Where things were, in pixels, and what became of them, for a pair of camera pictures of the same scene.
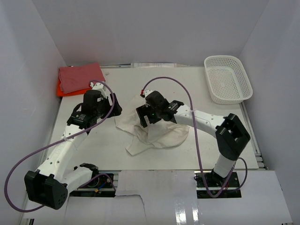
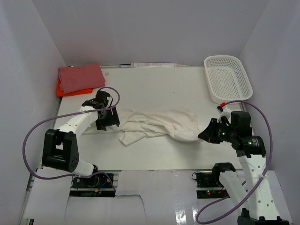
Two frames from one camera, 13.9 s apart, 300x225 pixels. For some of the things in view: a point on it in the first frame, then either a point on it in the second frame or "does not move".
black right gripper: (143, 111) to (208, 134)
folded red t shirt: (75, 78) does not move
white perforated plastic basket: (228, 80) does not move
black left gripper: (116, 109) to (113, 120)
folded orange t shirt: (60, 93) does not move
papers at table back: (153, 65) does not move
